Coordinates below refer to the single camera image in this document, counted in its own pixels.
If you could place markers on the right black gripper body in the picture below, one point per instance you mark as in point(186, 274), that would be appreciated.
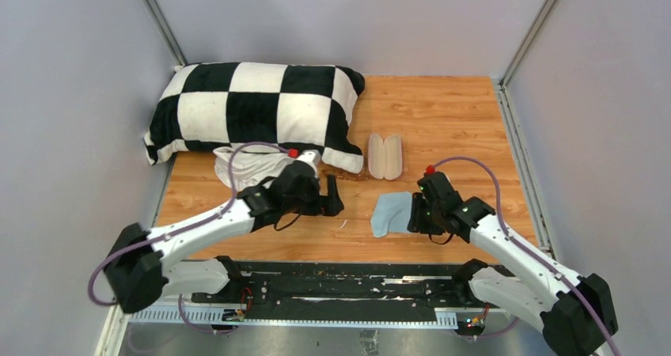
point(434, 223)

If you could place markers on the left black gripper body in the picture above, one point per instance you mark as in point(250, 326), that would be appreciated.
point(309, 203)

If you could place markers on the light blue cleaning cloth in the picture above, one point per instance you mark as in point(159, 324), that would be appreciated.
point(391, 214)

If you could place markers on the pink glasses case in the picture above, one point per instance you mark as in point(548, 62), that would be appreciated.
point(385, 157)

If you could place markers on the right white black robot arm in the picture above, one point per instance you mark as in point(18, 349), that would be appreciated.
point(574, 313)

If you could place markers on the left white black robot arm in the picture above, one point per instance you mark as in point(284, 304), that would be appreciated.
point(144, 265)

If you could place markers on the amber transparent sunglasses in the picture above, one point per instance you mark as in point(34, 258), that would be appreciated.
point(344, 175)

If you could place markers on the white crumpled cloth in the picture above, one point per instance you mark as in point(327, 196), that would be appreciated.
point(248, 167)

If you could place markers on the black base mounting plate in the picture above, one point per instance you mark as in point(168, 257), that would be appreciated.
point(259, 284)

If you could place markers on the black white checkered pillow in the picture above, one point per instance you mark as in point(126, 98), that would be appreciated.
point(214, 104)

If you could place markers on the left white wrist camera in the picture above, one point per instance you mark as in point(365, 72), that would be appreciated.
point(310, 157)

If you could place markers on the aluminium slotted rail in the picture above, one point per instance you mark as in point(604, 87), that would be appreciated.
point(325, 314)

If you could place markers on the right aluminium frame post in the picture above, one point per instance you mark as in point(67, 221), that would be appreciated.
point(527, 42)

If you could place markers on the aluminium frame post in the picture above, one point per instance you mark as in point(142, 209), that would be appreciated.
point(163, 26)
point(527, 42)

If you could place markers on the left aluminium frame post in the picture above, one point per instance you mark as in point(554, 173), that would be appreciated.
point(163, 26)

